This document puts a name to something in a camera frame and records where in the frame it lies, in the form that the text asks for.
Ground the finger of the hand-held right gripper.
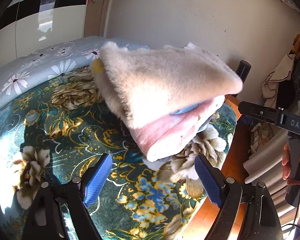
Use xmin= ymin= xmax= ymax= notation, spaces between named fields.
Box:
xmin=238 ymin=101 xmax=284 ymax=128

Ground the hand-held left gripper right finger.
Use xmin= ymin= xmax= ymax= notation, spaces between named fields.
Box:
xmin=194 ymin=154 xmax=284 ymax=240

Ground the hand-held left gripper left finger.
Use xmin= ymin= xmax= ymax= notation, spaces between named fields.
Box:
xmin=21 ymin=153 xmax=113 ymax=240

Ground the fuzzy cream sweater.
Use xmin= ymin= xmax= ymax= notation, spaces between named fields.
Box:
xmin=90 ymin=41 xmax=244 ymax=130

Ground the person's right hand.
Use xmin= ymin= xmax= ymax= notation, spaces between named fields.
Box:
xmin=281 ymin=143 xmax=300 ymax=180

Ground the dark cloth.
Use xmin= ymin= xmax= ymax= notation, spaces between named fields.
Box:
xmin=277 ymin=60 xmax=300 ymax=111

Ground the cream printed cloth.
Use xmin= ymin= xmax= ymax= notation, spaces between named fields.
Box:
xmin=261 ymin=52 xmax=295 ymax=101

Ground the white ribbed object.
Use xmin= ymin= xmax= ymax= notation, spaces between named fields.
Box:
xmin=244 ymin=127 xmax=290 ymax=205

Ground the teal floral blanket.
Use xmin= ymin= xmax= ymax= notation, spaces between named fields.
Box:
xmin=0 ymin=62 xmax=238 ymax=240

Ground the pink fleece garment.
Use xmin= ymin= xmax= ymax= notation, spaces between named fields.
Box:
xmin=120 ymin=96 xmax=225 ymax=163

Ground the light blue floral quilt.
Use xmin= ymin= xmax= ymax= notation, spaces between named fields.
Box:
xmin=0 ymin=35 xmax=150 ymax=115

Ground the white wardrobe with black stripe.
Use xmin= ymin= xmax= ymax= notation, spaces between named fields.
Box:
xmin=0 ymin=0 xmax=93 ymax=67

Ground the black chair frame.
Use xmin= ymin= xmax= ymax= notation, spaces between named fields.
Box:
xmin=236 ymin=60 xmax=252 ymax=83

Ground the black cable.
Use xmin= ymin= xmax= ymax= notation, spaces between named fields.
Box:
xmin=281 ymin=195 xmax=300 ymax=234

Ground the wooden door frame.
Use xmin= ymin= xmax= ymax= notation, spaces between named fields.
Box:
xmin=84 ymin=0 xmax=111 ymax=38

